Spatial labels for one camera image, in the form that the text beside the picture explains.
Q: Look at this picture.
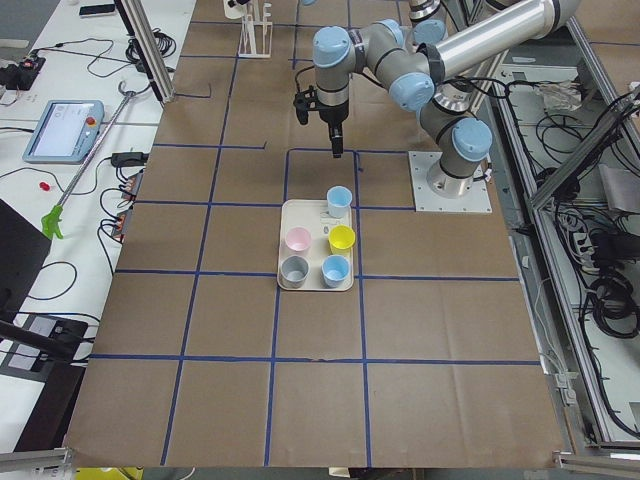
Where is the light blue cup tray front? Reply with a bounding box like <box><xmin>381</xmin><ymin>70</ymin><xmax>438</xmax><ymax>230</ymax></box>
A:
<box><xmin>321</xmin><ymin>255</ymin><xmax>351</xmax><ymax>288</ymax></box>

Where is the yellow cup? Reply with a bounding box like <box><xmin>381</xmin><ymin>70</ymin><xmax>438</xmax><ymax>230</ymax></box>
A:
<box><xmin>328</xmin><ymin>225</ymin><xmax>356</xmax><ymax>255</ymax></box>

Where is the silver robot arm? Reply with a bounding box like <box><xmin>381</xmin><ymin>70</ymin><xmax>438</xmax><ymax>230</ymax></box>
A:
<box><xmin>311</xmin><ymin>1</ymin><xmax>579</xmax><ymax>199</ymax></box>

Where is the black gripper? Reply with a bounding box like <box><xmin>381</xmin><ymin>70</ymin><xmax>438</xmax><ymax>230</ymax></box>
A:
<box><xmin>318</xmin><ymin>100</ymin><xmax>349</xmax><ymax>158</ymax></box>

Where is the pink cup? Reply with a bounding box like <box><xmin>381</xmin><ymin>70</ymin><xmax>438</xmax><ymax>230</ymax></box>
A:
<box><xmin>284</xmin><ymin>226</ymin><xmax>313</xmax><ymax>256</ymax></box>

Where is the grey cup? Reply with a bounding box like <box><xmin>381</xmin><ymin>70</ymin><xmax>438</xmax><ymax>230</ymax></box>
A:
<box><xmin>279</xmin><ymin>255</ymin><xmax>310</xmax><ymax>289</ymax></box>

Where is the silver reacher grabber tool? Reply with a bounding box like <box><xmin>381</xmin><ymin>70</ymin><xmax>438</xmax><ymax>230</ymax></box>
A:
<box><xmin>41</xmin><ymin>80</ymin><xmax>138</xmax><ymax>240</ymax></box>

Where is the aluminium frame post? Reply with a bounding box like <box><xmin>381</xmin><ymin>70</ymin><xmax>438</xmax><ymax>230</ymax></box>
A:
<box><xmin>114</xmin><ymin>0</ymin><xmax>175</xmax><ymax>104</ymax></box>

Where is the cream plastic tray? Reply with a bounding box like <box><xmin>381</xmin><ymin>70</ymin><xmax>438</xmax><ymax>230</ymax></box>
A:
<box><xmin>277</xmin><ymin>199</ymin><xmax>355</xmax><ymax>292</ymax></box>

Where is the white wire cup rack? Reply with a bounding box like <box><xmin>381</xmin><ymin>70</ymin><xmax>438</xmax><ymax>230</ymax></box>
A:
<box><xmin>223</xmin><ymin>0</ymin><xmax>273</xmax><ymax>59</ymax></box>

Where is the light blue cup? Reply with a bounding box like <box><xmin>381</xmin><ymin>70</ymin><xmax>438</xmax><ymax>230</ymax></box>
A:
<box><xmin>326</xmin><ymin>185</ymin><xmax>353</xmax><ymax>219</ymax></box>

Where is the blue teach pendant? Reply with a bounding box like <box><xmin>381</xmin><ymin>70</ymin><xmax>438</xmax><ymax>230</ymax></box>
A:
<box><xmin>22</xmin><ymin>100</ymin><xmax>104</xmax><ymax>165</ymax></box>

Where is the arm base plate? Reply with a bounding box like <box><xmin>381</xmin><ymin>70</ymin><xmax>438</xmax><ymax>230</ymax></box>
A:
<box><xmin>408</xmin><ymin>151</ymin><xmax>492</xmax><ymax>215</ymax></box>

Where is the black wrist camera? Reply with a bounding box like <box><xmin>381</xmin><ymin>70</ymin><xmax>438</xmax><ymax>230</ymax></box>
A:
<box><xmin>293</xmin><ymin>85</ymin><xmax>318</xmax><ymax>125</ymax></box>

